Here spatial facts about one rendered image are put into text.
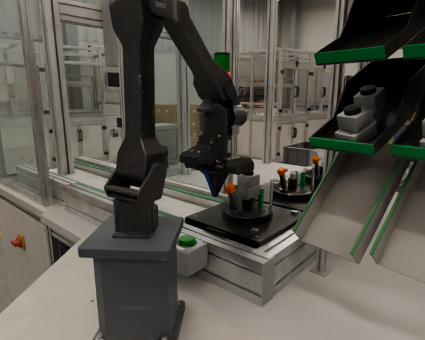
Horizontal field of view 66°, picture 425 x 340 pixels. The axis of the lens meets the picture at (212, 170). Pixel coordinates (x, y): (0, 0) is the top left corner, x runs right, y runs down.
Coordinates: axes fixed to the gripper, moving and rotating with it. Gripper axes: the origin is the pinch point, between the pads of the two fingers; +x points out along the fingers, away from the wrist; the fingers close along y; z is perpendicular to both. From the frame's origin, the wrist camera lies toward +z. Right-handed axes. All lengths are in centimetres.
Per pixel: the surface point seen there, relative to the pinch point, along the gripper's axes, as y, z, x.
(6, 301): -172, 9, 110
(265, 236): 11.3, -5.1, 11.9
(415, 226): 39.4, -11.2, 3.2
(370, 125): 30.5, -8.9, -14.9
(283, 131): -259, -475, 52
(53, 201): -82, 6, 22
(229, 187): 0.6, -4.7, 2.2
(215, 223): -2.5, -3.0, 12.0
